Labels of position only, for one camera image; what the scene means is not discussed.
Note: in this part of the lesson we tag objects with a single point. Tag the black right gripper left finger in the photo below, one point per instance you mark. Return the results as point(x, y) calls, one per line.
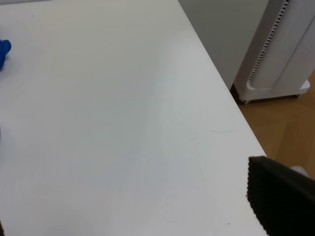
point(1, 230)

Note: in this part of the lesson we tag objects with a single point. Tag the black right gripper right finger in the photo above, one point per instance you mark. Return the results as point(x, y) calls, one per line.
point(282, 199)

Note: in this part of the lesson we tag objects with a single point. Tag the white tower air purifier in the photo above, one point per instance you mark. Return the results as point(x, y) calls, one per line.
point(281, 55)

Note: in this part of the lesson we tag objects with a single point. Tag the blue rolled towel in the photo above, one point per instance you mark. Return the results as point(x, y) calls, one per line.
point(5, 47)

